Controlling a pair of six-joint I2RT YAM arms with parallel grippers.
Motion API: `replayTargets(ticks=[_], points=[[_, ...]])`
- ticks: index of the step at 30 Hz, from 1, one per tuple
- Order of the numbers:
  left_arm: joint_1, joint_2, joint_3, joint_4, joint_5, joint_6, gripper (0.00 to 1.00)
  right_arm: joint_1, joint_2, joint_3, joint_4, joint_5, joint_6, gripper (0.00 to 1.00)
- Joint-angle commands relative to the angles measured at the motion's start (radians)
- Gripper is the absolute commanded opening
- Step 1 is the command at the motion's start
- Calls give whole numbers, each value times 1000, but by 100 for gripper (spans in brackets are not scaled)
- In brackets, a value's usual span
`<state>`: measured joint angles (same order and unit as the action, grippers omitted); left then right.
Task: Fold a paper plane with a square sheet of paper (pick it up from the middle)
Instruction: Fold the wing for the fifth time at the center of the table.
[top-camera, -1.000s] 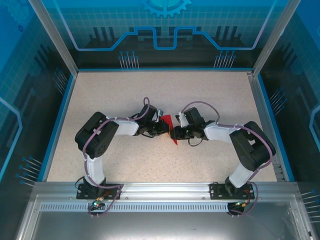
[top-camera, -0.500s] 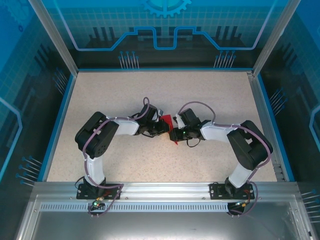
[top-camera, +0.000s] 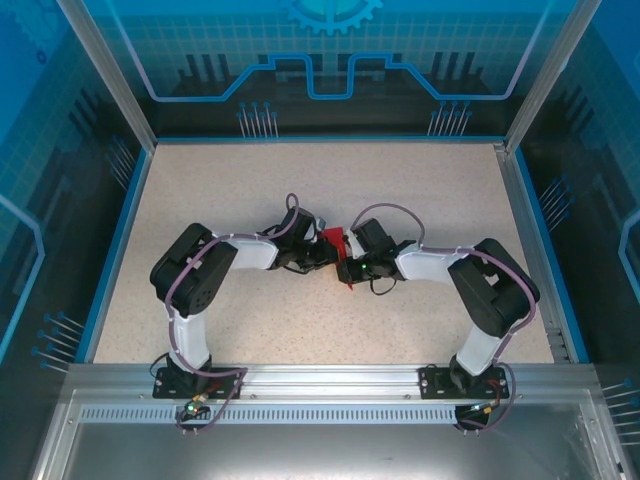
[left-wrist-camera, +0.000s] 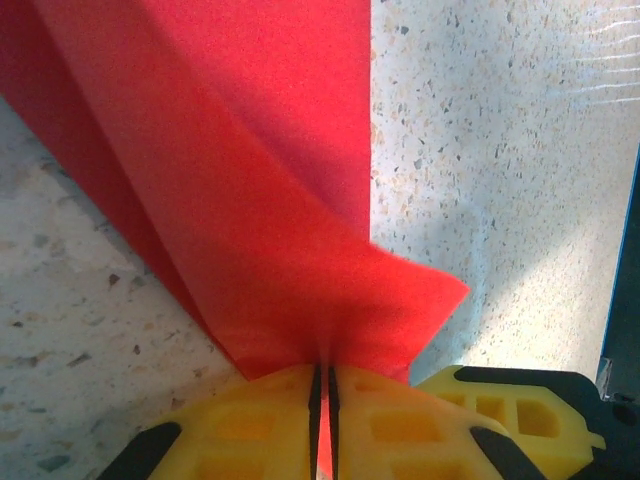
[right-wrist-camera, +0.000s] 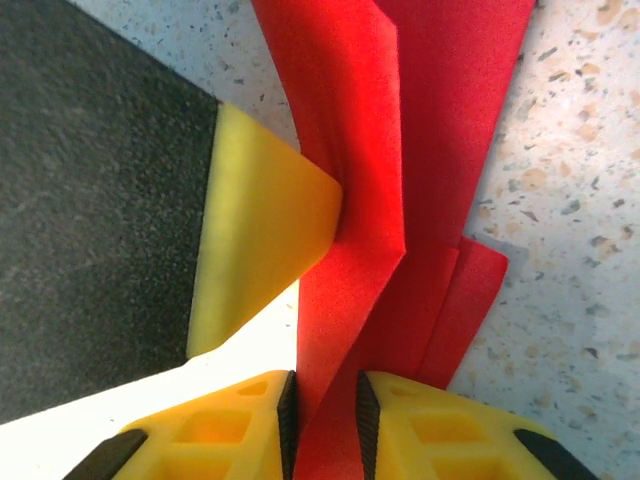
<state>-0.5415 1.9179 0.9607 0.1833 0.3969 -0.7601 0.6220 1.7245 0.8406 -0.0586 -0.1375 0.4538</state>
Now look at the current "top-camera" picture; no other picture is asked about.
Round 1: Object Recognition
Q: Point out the aluminium corner post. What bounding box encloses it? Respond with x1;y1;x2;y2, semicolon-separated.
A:
503;0;605;152
55;0;160;151

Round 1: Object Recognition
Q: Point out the aluminium side rail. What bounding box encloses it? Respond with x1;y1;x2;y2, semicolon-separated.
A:
491;141;576;365

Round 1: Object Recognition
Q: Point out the grey metal tray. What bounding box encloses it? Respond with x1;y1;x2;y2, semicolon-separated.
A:
27;387;640;480

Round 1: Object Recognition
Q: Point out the red cloth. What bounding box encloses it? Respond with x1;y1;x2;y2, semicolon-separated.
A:
319;225;362;292

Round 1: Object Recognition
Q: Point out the aluminium frame rail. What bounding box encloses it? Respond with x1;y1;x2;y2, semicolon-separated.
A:
64;363;604;401

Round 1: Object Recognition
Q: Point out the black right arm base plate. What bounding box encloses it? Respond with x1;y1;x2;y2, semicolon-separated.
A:
418;364;510;400

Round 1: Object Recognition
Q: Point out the slotted metal strip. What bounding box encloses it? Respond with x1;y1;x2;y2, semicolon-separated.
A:
78;406;589;426

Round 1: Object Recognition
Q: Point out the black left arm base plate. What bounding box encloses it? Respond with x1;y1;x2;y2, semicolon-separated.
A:
153;366;245;400

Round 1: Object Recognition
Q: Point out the blue table edge strip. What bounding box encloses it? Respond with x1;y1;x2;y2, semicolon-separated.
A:
514;149;594;364
73;147;154;365

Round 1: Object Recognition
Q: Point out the cable connector with green light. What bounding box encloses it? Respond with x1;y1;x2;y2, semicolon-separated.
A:
180;393;210;417

